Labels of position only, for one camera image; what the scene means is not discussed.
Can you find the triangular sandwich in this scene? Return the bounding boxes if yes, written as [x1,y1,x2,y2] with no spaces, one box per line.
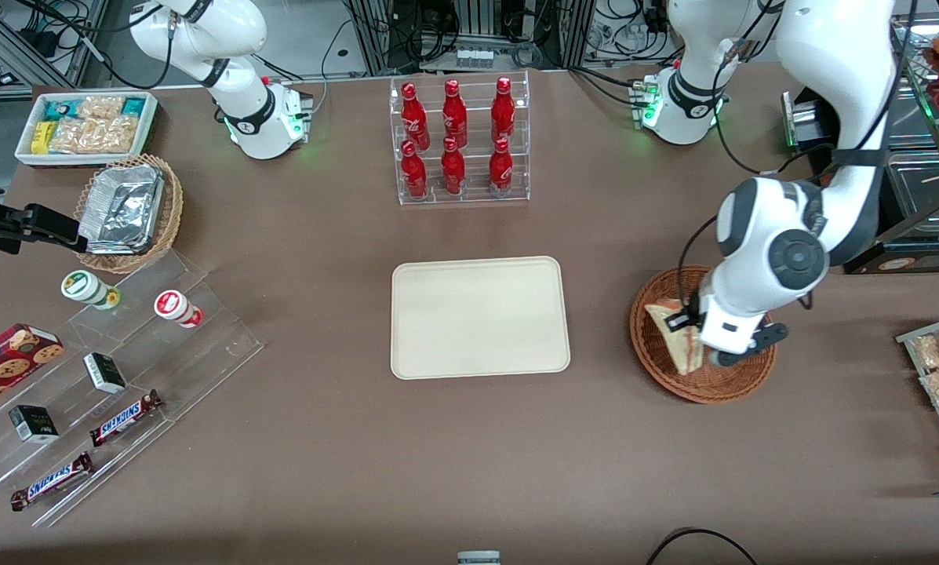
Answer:
[646,301,705,376]

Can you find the round brown wicker basket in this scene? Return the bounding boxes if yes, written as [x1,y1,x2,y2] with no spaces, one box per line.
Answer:
[630,265,777,405]

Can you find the tan wicker basket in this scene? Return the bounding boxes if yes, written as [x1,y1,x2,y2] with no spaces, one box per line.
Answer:
[73,154,184,274]

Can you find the cream rectangular tray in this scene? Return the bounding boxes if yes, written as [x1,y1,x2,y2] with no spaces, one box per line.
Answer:
[391,256,571,381]

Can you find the green lid snack cup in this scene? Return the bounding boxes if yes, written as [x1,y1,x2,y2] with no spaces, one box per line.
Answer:
[61,270,121,311]

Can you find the white rectangular snack bin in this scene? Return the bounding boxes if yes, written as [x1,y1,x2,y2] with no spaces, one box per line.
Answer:
[14,90,158,170]

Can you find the stacked aluminium foil trays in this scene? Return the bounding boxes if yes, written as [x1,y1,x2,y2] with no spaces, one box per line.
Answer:
[78,163,166,256]

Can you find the large rice cracker bag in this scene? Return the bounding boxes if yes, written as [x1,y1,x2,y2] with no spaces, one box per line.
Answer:
[49,116,137,155]

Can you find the small rice cracker bag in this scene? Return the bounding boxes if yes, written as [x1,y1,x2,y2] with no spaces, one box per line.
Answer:
[77,96,125,120]

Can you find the red cookie box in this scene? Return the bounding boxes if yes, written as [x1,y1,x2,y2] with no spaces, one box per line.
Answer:
[0,323,64,417]

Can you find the red lid snack cup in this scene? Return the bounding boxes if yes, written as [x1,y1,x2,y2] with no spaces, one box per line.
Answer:
[154,290,203,329]

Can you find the small black box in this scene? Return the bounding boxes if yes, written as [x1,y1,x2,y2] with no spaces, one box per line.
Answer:
[9,405,60,444]
[83,352,127,394]

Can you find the clear acrylic stepped stand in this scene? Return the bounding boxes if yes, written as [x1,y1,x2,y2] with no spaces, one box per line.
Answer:
[0,250,264,528]

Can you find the brown Snickers bar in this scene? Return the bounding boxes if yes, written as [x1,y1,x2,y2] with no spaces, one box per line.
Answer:
[89,390,164,448]
[10,452,95,512]

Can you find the silver box with green light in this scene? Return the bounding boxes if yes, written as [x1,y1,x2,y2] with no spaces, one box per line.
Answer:
[783,90,828,150]

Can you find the black food warmer case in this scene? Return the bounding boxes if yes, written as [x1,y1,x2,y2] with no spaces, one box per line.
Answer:
[783,12,939,274]

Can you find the red cola bottle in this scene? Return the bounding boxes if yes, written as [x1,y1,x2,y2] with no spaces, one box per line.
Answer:
[400,140,428,199]
[442,79,468,148]
[489,138,514,193]
[440,137,467,195]
[490,77,516,144]
[401,82,431,150]

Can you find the clear acrylic bottle rack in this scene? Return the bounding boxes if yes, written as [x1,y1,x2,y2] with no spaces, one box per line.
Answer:
[389,69,531,206]

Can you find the aluminium profile rack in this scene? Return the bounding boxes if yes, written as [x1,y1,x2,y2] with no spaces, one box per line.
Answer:
[344,0,595,75]

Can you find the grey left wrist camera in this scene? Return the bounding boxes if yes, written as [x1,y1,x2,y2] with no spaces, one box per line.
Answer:
[708,322,789,368]

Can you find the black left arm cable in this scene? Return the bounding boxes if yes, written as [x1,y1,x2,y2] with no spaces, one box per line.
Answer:
[675,35,839,315]

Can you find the metal shelf frame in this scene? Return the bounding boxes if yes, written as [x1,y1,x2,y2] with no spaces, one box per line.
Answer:
[0,0,109,91]

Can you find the black floor cable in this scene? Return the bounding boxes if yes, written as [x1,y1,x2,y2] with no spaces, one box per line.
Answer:
[646,527,760,565]

